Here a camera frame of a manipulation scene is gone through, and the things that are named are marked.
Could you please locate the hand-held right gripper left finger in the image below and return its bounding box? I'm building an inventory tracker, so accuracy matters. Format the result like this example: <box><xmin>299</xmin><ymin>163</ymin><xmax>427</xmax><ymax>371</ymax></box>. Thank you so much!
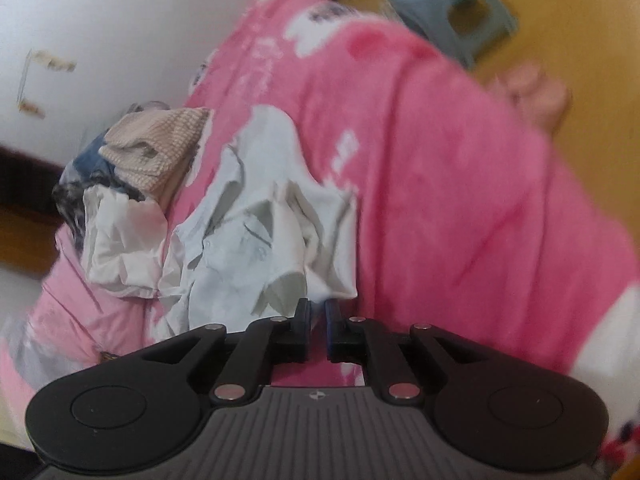
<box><xmin>141</xmin><ymin>298</ymin><xmax>313</xmax><ymax>406</ymax></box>

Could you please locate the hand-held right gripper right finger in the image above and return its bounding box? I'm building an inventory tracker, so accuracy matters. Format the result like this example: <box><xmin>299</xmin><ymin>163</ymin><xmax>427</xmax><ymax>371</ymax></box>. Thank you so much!
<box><xmin>325</xmin><ymin>299</ymin><xmax>496</xmax><ymax>406</ymax></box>

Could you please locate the white button shirt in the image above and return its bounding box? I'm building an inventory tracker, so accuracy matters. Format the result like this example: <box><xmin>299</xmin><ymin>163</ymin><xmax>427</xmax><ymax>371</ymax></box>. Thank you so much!
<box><xmin>150</xmin><ymin>105</ymin><xmax>361</xmax><ymax>346</ymax></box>

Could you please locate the pink floral bed blanket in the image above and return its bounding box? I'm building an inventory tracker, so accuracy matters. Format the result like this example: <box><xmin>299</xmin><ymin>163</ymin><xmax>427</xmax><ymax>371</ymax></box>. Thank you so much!
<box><xmin>145</xmin><ymin>0</ymin><xmax>640</xmax><ymax>461</ymax></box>

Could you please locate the white padded jacket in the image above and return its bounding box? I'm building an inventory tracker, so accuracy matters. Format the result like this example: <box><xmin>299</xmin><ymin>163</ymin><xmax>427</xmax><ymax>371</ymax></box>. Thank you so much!
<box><xmin>80</xmin><ymin>185</ymin><xmax>173</xmax><ymax>301</ymax></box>

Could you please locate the dark plaid shirt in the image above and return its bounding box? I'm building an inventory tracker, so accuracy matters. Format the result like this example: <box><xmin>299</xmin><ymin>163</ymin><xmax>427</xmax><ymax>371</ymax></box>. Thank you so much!
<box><xmin>52</xmin><ymin>180</ymin><xmax>93</xmax><ymax>251</ymax></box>

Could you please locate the blue denim garment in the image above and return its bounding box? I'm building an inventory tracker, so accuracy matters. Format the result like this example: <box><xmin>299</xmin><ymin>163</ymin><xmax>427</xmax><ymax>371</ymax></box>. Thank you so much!
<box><xmin>60</xmin><ymin>135</ymin><xmax>151</xmax><ymax>206</ymax></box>

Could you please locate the dark wooden panel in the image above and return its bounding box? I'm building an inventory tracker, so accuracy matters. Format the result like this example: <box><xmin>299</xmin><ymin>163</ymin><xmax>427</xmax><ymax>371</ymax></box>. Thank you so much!
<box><xmin>0</xmin><ymin>145</ymin><xmax>68</xmax><ymax>276</ymax></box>

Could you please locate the person's bare foot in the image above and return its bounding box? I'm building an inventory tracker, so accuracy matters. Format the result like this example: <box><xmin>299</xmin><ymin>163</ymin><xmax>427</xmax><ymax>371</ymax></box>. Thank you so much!
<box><xmin>492</xmin><ymin>62</ymin><xmax>573</xmax><ymax>136</ymax></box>

